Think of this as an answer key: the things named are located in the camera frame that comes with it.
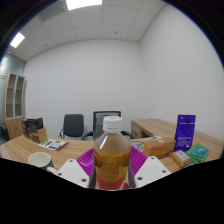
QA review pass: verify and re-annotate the dark grey office chair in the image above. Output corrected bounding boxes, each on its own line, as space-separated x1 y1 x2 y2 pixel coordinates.
58 113 85 140

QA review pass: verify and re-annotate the green packet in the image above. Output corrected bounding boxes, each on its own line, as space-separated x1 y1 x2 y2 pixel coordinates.
185 142 210 164

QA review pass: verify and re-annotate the purple standing box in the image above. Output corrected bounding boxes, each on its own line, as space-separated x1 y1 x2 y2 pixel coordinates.
173 114 197 153

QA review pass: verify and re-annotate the drink bottle with white cap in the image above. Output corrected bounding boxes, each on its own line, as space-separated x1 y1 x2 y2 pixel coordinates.
93 115 132 191

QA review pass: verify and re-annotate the white printed paper sheet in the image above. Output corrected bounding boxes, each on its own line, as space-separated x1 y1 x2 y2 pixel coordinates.
129 135 163 153

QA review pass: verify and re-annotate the wooden shelf cabinet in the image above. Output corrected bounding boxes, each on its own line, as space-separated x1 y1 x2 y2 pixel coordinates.
3 72 27 140

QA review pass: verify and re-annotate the black mesh office chair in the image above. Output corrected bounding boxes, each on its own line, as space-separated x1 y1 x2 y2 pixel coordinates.
80 110 134 141

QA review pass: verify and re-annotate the large ceiling light panel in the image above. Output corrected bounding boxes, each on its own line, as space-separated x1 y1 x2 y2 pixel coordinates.
65 0 103 11

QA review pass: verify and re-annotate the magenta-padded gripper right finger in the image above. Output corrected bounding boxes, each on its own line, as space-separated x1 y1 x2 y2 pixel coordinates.
128 146 172 189

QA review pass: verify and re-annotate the colourful printed brochure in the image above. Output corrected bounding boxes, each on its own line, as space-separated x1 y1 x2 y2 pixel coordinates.
38 138 69 151

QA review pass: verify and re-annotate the small tan labelled box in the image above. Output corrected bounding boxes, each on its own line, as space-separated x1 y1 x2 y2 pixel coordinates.
168 149 193 169

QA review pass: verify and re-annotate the grey ceiling vent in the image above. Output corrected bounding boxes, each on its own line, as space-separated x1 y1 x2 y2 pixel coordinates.
38 0 69 23

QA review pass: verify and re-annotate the white and green mug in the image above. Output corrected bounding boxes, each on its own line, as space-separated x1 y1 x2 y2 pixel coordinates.
27 151 58 174

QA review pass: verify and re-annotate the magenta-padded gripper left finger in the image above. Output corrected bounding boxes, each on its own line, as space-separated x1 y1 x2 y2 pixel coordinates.
56 148 98 189

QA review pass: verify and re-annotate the small ceiling light panel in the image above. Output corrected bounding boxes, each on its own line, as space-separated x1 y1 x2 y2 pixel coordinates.
9 31 26 49

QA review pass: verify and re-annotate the small dark printed box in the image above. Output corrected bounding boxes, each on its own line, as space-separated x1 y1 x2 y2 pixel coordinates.
21 119 31 138

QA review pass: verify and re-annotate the brown cardboard box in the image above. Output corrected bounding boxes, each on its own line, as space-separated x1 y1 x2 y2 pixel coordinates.
143 136 177 159

